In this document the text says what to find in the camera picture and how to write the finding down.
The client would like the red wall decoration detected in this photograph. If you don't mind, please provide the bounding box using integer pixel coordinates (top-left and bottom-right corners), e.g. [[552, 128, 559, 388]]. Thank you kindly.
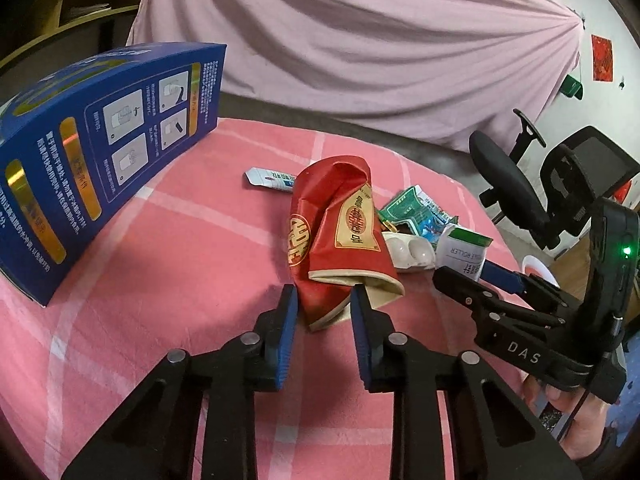
[[591, 34, 616, 82]]

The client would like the crushed red paper cup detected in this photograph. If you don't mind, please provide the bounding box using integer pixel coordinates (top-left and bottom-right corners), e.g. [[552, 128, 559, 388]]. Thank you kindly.
[[285, 157, 406, 333]]

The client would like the green foil packet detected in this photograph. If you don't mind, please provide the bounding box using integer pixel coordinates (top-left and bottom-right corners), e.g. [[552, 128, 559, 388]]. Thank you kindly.
[[377, 186, 458, 238]]

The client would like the person's right hand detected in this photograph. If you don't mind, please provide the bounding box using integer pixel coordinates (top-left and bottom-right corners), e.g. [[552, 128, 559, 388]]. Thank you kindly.
[[522, 375, 616, 461]]

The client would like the person's right forearm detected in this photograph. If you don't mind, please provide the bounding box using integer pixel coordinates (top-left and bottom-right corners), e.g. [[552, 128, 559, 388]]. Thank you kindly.
[[570, 427, 626, 471]]

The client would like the white plastic blister tray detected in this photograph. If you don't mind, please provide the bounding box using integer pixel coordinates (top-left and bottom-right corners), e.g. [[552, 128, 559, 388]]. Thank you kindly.
[[381, 230, 436, 272]]

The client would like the small white and green box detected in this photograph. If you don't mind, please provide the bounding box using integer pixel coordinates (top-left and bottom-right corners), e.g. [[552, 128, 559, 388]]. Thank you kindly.
[[435, 225, 493, 281]]

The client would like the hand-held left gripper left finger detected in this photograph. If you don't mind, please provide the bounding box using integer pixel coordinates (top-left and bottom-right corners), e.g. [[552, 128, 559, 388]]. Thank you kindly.
[[60, 284, 301, 480]]

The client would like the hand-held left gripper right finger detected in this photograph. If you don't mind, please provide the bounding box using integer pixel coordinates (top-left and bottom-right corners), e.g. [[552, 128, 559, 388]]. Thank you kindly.
[[350, 285, 583, 480]]

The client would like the pink draped sheet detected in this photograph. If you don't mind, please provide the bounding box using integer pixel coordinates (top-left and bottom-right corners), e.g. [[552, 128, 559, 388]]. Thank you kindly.
[[126, 0, 586, 153]]

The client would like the green dustpan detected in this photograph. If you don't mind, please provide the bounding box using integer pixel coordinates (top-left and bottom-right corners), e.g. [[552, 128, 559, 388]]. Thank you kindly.
[[559, 74, 584, 101]]

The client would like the silver sachet with blue stripe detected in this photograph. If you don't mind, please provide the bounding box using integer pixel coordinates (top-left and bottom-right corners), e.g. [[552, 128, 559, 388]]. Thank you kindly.
[[244, 167, 297, 196]]

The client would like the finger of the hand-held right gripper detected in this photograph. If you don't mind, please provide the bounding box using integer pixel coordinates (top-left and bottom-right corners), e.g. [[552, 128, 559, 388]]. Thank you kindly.
[[432, 266, 516, 318], [481, 259, 568, 313]]

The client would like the blue printed carton box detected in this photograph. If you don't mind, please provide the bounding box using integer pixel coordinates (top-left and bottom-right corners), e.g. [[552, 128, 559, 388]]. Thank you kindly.
[[0, 42, 227, 308]]

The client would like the black office chair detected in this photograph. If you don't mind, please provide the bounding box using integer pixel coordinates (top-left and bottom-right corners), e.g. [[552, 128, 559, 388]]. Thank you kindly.
[[469, 109, 640, 251]]

